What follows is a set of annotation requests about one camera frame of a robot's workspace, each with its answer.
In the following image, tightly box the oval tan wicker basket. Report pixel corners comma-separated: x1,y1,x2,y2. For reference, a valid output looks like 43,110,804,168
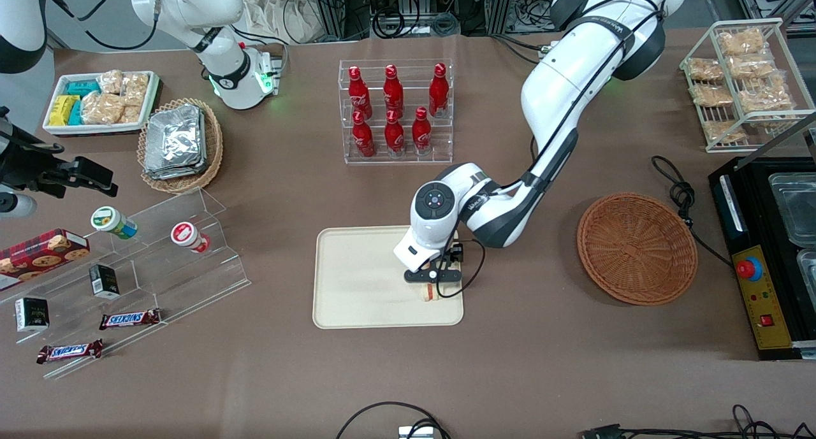
137,97,224,194

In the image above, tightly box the white wire rack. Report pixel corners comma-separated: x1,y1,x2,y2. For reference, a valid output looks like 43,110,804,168
679,17,816,154

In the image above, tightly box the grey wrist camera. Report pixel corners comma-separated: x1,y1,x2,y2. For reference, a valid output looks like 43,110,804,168
0,192,37,219
393,229,448,274

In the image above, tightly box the red cola bottle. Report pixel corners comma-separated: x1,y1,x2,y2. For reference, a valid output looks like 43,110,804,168
382,63,405,116
411,106,432,155
428,62,449,119
384,108,406,156
351,110,376,159
347,65,374,120

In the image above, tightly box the Snickers chocolate bar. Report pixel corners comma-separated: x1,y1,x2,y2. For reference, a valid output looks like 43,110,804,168
36,339,105,364
99,308,162,331

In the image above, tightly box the red-lidded cup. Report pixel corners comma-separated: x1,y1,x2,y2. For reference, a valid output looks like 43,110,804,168
170,221,211,254

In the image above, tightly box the black looped cable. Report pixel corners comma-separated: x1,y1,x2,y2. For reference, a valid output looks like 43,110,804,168
335,401,453,439

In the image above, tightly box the silver foil packet stack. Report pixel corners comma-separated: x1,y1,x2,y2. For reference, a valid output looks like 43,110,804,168
143,104,208,180

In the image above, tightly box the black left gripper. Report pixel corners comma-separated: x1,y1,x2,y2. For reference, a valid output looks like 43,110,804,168
404,240,467,298

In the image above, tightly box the aluminium frame post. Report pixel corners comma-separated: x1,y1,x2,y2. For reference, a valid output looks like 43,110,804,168
486,0,516,35
316,0,348,41

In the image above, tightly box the beige cloth bag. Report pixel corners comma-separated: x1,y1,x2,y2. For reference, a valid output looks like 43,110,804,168
239,0,326,45

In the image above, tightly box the green-lidded cup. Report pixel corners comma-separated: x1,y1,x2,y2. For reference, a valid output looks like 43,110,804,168
90,206,138,240

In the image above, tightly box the yellow snack pack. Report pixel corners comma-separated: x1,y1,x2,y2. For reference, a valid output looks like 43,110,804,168
48,95,80,127

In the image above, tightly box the red plaid cookie box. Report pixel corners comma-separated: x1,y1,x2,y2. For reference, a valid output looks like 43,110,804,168
0,228,91,292

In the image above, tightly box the grey cable coil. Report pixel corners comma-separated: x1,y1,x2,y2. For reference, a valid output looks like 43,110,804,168
430,12,461,37

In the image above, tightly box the clear plastic container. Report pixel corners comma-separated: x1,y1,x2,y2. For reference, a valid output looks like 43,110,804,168
768,173,816,247
797,249,816,293

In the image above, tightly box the black machine with yellow panel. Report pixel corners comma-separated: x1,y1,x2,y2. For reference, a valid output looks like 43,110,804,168
709,155,816,361

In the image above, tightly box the small black box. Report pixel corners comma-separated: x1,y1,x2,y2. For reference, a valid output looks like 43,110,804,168
88,264,120,299
14,297,50,333

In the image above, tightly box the clear acrylic bottle rack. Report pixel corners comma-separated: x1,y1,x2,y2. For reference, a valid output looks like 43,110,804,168
338,58,455,166

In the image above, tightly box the black knotted power cable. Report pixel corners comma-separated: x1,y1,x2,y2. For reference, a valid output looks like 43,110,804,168
650,155,734,268

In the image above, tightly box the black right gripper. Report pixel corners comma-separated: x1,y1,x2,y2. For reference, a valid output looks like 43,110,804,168
0,130,119,199

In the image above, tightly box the black cable with connector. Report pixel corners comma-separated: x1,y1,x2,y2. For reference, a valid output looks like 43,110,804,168
580,404,816,439

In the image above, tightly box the white rectangular snack tray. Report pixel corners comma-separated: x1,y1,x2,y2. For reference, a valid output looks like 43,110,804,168
42,70,160,137

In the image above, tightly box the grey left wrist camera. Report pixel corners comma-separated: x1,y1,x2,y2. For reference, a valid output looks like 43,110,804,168
393,229,448,274

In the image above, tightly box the grey metal bar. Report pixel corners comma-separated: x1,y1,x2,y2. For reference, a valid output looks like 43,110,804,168
752,111,816,154

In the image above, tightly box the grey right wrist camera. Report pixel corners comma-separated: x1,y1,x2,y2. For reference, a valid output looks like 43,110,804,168
0,192,37,219

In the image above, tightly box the round brown wicker basket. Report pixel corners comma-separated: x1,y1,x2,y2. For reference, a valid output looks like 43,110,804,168
576,192,699,306

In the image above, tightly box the cream plastic tray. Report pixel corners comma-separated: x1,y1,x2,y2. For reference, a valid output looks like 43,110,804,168
312,224,465,330

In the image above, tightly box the clear acrylic stepped shelf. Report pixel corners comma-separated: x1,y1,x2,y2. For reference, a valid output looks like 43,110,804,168
0,185,252,380

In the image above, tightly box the black cable coil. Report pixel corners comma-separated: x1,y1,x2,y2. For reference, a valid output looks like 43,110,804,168
372,9,409,40

